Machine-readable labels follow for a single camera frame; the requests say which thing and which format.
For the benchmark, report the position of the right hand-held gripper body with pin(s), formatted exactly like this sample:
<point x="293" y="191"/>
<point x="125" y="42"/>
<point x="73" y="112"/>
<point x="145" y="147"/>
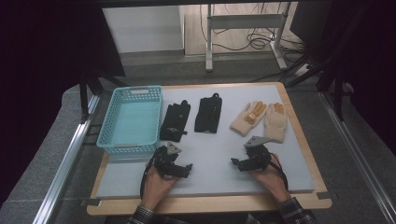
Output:
<point x="258" y="155"/>

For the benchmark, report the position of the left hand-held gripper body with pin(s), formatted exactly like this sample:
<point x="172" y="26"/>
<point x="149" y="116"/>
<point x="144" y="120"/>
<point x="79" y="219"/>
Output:
<point x="163" y="158"/>

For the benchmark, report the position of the cream orange glove with tag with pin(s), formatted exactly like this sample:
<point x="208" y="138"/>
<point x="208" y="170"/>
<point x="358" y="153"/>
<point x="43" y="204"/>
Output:
<point x="246" y="123"/>

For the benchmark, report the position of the black glove with logo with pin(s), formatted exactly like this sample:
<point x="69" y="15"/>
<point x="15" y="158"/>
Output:
<point x="176" y="121"/>

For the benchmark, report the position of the teal plastic basket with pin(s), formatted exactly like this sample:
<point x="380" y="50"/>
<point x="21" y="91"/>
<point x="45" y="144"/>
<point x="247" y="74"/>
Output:
<point x="134" y="121"/>

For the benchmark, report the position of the black glove with loop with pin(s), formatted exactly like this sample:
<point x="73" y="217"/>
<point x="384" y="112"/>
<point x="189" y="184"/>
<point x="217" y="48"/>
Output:
<point x="208" y="115"/>

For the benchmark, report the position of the person's left hand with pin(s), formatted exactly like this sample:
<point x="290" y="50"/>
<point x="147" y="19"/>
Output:
<point x="155" y="188"/>

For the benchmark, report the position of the person's right hand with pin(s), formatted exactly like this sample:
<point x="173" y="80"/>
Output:
<point x="274" y="182"/>

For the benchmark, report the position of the grey foam mat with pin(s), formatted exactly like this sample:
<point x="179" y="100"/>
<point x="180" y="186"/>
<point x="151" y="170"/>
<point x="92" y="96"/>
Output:
<point x="211" y="149"/>

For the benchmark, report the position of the grey tape piece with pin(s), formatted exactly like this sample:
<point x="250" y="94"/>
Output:
<point x="324" y="195"/>

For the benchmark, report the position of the black stand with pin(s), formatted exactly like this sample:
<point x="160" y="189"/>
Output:
<point x="338" y="93"/>
<point x="83" y="96"/>

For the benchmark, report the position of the white panel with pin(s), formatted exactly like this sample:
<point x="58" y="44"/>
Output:
<point x="143" y="29"/>

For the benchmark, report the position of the aluminium rail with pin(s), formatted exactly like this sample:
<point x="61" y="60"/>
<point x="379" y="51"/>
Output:
<point x="358" y="155"/>
<point x="67" y="161"/>

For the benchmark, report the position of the white metal desk frame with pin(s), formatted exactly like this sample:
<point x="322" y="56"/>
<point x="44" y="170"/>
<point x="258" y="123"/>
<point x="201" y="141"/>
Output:
<point x="246" y="21"/>

